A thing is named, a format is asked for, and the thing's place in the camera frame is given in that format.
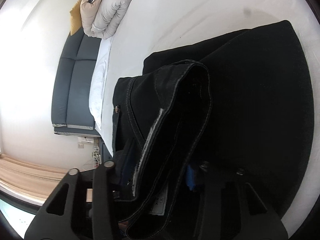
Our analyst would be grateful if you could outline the black denim pants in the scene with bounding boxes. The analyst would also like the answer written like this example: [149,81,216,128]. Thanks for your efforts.
[112,21,314,239]

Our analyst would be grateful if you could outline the grey upholstered headboard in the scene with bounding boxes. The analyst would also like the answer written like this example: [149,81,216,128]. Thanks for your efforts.
[51,28,101,137]

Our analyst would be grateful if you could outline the folded beige duvet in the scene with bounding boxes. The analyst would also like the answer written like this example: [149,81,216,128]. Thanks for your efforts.
[80,0,132,39]

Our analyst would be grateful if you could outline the yellow pillow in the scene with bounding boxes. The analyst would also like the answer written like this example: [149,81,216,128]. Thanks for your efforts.
[69,0,82,36]

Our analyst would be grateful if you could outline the white bed sheet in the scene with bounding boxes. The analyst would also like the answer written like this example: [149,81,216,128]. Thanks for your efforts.
[98,0,319,239]

